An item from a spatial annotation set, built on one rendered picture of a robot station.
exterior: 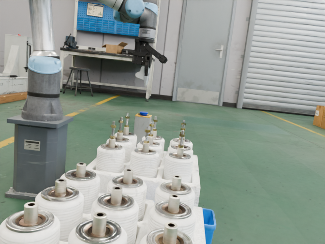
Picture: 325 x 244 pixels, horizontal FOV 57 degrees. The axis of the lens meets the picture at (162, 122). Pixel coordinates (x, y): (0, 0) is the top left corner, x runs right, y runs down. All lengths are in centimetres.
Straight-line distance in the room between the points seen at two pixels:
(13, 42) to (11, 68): 38
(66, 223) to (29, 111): 63
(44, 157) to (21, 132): 12
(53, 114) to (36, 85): 12
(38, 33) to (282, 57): 541
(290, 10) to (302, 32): 46
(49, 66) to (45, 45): 17
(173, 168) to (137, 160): 12
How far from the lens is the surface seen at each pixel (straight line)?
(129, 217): 62
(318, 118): 494
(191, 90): 600
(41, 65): 118
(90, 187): 74
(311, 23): 655
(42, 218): 58
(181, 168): 99
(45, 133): 117
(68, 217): 65
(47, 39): 134
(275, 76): 627
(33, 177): 123
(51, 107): 119
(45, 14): 135
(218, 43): 608
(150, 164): 100
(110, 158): 101
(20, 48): 452
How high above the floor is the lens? 52
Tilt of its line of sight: 9 degrees down
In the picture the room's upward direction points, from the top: 6 degrees clockwise
